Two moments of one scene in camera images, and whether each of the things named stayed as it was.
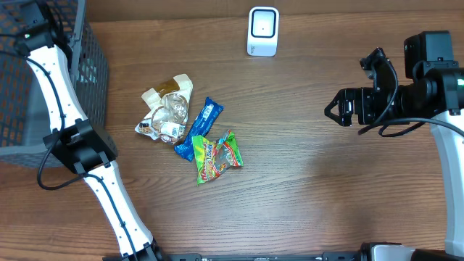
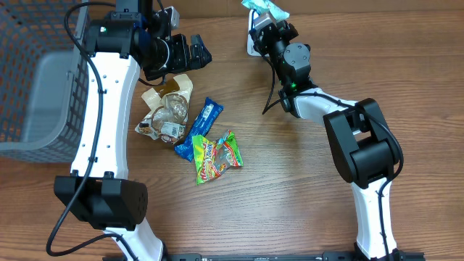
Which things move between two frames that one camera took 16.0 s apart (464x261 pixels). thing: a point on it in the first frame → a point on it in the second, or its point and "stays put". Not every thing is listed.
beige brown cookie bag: x=169 y=106 stays put
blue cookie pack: x=208 y=114 stays put
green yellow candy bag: x=212 y=159 stays put
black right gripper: x=344 y=98 → x=285 y=26
